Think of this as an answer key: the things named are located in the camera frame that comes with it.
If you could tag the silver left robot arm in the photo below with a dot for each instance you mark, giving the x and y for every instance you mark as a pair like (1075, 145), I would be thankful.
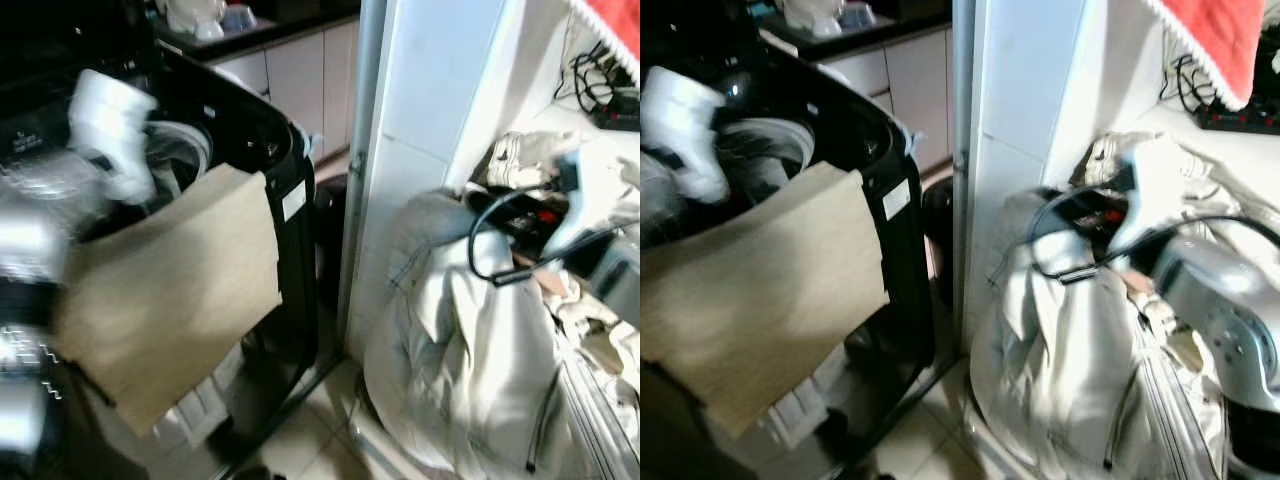
(655, 195)
(25, 250)

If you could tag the cream crumpled garment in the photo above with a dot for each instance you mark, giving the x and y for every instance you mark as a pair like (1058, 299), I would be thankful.
(525, 160)
(1115, 158)

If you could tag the black power strip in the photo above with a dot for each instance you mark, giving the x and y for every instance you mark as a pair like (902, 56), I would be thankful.
(620, 112)
(1245, 120)

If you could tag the beige towel cloth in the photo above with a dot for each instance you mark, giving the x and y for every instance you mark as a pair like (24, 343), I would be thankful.
(170, 290)
(760, 300)

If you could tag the black top-load washing machine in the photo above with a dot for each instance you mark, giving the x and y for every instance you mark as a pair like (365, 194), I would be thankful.
(870, 140)
(255, 130)

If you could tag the white washer label sticker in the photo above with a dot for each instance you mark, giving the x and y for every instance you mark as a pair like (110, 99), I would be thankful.
(897, 200)
(294, 201)

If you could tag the steel washer drum rim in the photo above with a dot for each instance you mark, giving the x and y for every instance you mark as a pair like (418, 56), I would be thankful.
(775, 145)
(190, 145)

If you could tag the white kitchen cabinet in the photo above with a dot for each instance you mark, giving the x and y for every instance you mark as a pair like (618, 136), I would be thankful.
(300, 80)
(915, 85)

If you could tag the red cloth with white trim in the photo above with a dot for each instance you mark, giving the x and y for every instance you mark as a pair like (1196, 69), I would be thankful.
(1215, 40)
(615, 25)

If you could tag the grey metal door frame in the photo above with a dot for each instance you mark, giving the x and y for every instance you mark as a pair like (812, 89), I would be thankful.
(358, 150)
(966, 150)

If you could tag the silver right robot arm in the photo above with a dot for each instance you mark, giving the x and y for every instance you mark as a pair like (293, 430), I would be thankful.
(622, 280)
(1230, 320)

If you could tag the light grey jacket pile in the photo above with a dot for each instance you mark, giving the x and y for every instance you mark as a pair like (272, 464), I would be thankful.
(450, 350)
(1060, 360)

